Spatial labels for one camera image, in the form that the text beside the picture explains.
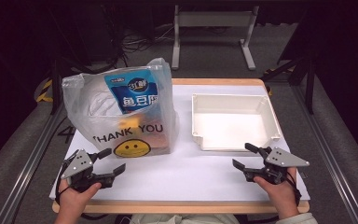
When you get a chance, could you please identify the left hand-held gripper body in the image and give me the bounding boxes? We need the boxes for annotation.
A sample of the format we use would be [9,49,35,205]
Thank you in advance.
[60,148,115,193]

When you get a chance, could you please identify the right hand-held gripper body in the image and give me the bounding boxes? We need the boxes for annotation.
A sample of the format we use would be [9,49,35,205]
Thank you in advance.
[243,147,310,186]

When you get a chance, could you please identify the clear plastic bag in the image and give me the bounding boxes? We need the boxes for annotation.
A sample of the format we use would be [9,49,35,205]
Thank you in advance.
[62,57,180,159]

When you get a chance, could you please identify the white plastic bin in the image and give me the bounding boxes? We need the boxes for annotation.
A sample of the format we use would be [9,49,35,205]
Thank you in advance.
[191,93,282,152]

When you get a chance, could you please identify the orange-brown box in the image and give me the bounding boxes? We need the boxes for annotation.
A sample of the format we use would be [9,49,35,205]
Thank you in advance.
[145,122,171,151]

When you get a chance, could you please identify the blue snack pouch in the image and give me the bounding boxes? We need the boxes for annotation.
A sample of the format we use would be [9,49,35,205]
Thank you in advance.
[103,68,162,115]

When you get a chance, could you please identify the person's right hand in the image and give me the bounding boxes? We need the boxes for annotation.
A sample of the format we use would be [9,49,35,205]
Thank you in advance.
[253,167,301,218]

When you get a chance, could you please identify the person's left hand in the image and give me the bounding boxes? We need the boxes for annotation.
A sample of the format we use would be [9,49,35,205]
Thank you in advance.
[55,179,103,218]

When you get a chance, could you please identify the white table mat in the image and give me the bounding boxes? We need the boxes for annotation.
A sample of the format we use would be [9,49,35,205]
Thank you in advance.
[48,84,311,202]

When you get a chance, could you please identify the yellow-black hazard tape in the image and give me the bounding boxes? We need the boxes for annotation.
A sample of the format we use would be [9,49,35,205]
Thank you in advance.
[36,78,54,103]

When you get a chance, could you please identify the person's light clothing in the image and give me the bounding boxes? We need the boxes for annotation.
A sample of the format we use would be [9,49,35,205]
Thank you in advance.
[127,214,241,224]

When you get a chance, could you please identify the white metal stand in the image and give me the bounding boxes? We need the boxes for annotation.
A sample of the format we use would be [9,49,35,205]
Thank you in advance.
[171,4,260,71]

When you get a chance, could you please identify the left hand-held gripper black cable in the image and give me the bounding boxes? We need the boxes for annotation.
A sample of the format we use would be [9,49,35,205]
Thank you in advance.
[55,152,79,203]

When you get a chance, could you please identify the hand-held gripper black cable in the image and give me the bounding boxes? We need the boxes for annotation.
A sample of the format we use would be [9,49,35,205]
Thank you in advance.
[287,171,302,207]
[55,152,79,203]

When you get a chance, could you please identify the right hand-held gripper black cable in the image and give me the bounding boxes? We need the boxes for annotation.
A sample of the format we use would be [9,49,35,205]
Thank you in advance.
[287,171,302,207]

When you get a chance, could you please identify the aluminium floor rail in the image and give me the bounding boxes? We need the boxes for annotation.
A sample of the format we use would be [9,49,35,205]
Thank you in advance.
[292,83,358,224]
[0,102,66,224]

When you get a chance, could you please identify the tangle of black floor cables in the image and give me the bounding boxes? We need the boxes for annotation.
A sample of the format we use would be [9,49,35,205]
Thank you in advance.
[102,6,175,68]

